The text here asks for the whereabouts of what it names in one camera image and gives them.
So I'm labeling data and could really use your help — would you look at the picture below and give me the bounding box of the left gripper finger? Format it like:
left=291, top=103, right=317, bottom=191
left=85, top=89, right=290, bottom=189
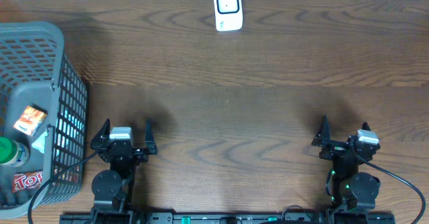
left=90, top=119, right=111, bottom=148
left=144, top=119, right=158, bottom=155

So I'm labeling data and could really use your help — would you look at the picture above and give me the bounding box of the light blue wipes pack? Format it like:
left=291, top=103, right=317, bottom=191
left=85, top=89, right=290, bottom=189
left=31, top=109, right=84, bottom=158

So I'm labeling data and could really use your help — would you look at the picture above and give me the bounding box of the orange snack packet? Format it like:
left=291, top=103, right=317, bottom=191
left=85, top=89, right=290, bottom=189
left=13, top=106, right=48, bottom=136

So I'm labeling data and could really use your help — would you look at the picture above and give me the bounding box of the red toffee candy bar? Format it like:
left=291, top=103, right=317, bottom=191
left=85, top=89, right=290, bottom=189
left=12, top=171, right=43, bottom=193

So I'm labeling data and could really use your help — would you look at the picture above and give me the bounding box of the green lid jar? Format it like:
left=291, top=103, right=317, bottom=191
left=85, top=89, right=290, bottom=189
left=0, top=137, right=29, bottom=167

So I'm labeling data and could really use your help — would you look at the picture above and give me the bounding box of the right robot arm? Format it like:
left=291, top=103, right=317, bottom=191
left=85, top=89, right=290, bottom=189
left=312, top=116, right=380, bottom=223

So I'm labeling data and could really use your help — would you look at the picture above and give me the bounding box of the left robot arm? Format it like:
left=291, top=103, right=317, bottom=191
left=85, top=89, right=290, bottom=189
left=90, top=120, right=158, bottom=223

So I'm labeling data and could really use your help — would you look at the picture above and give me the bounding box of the white barcode scanner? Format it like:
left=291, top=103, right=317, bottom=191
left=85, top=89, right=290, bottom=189
left=214, top=0, right=243, bottom=32

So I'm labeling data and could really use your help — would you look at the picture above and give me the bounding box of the grey plastic basket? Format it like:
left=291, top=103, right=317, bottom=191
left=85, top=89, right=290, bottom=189
left=1, top=21, right=88, bottom=219

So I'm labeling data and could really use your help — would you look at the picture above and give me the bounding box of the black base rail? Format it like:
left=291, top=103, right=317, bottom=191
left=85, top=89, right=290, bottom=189
left=59, top=212, right=395, bottom=224

